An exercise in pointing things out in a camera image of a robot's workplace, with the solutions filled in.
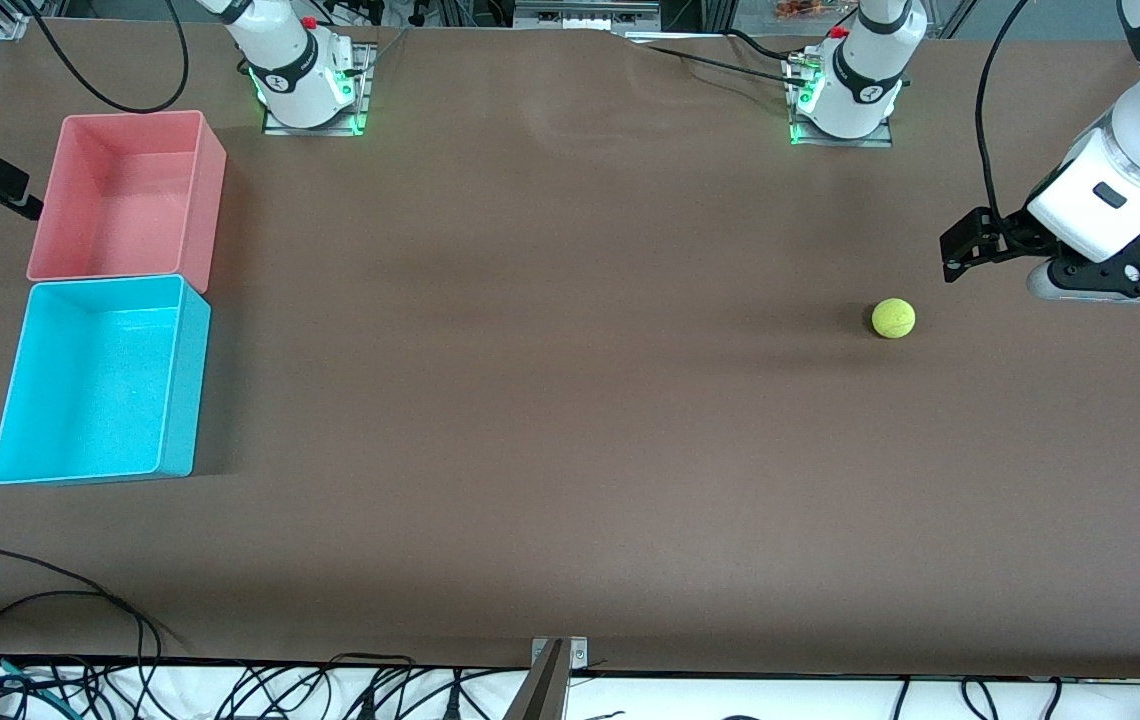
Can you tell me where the yellow-green tennis ball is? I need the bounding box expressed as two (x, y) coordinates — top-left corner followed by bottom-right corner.
(871, 297), (917, 340)

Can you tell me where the pink plastic bin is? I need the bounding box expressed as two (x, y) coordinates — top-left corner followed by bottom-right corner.
(26, 110), (228, 295)

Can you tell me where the blue plastic bin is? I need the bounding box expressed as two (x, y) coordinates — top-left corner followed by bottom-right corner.
(0, 274), (213, 486)

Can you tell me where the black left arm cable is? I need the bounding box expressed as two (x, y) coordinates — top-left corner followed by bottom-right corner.
(975, 0), (1031, 226)

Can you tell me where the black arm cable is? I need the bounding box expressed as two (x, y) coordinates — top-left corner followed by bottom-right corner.
(975, 0), (1031, 226)
(25, 0), (191, 113)

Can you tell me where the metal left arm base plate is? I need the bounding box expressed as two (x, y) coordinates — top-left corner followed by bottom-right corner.
(788, 50), (896, 149)

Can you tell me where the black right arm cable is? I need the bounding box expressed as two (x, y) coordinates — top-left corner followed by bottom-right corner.
(25, 0), (191, 113)

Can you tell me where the black base cable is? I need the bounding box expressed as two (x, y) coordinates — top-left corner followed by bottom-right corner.
(645, 44), (811, 89)
(725, 28), (801, 59)

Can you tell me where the long black looped cable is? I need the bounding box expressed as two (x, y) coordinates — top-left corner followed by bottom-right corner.
(0, 590), (146, 701)
(0, 545), (171, 666)

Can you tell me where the thin grey cable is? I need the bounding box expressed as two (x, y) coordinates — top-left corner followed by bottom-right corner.
(350, 25), (413, 79)

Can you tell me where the grey aluminium frame beam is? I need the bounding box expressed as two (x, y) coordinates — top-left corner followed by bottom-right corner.
(513, 0), (663, 33)

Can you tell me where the small metal bracket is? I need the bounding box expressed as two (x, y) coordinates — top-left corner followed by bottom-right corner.
(531, 637), (589, 669)

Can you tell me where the dark metal camera post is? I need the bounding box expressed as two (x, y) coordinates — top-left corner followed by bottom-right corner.
(502, 640), (571, 720)

